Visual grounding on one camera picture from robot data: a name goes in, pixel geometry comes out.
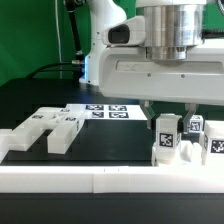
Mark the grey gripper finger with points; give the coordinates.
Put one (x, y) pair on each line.
(190, 109)
(147, 115)

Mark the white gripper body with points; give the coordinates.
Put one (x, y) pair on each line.
(125, 72)

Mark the white chair seat part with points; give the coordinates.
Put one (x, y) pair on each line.
(184, 154)

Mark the white chair back part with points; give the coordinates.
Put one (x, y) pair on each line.
(64, 125)

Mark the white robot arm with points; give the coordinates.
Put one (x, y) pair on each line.
(161, 54)

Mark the white tagged cube far right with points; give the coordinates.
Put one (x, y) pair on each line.
(196, 124)

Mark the white paper tag sheet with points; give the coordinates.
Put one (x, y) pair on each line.
(109, 111)

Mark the white front fence wall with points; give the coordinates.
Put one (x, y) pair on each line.
(72, 179)

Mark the white fence wall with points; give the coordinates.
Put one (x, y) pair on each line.
(5, 135)
(72, 179)

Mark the white left fence wall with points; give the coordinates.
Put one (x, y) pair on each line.
(5, 135)

